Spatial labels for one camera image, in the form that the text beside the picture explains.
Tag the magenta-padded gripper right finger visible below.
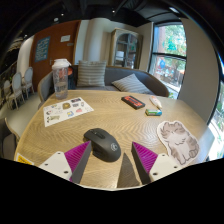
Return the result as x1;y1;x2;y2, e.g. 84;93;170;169
130;141;183;186

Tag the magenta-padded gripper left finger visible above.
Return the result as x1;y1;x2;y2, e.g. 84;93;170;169
39;140;93;185

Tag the black computer mouse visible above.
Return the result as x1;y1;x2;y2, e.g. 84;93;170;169
83;127;122;163

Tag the cat-shaped mouse pad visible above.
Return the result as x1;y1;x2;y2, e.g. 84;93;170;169
156;120;201;167

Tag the yellow paper label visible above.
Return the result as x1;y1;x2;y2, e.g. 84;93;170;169
14;152;35;167

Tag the white sticker sheet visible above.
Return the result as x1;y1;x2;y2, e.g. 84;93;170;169
42;96;95;128

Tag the small green blue pack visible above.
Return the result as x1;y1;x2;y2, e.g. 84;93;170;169
144;108;163;117

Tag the small white squeeze tube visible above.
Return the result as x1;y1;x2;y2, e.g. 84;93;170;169
148;95;163;111

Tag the tall black-framed side window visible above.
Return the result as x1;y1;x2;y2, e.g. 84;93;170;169
206;66;224;161

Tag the black box with red print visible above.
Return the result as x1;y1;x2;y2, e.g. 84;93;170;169
120;95;147;111

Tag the clear shaker bottle white lid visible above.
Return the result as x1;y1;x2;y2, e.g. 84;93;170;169
51;58;72;101

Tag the dark bag with orange top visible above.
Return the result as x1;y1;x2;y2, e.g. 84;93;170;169
67;67;78;91

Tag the group of white chairs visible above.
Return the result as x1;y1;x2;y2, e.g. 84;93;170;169
2;66;35;109

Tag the flat lying striped cushion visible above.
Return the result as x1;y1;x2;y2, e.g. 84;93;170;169
111;73;154;95

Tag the grey curved sofa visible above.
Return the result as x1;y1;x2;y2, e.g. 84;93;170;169
37;64;170;103

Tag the large upright striped cushion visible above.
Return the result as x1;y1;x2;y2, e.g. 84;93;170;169
76;60;108;88

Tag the brown wooden door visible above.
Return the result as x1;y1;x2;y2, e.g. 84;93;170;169
29;19;82;83

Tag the blue poster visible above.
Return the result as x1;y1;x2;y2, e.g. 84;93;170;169
34;35;51;63

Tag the arched wooden shelf cabinet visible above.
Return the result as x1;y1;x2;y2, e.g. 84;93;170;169
109;27;144;70

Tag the small white sign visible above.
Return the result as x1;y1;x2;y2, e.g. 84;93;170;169
60;34;72;43

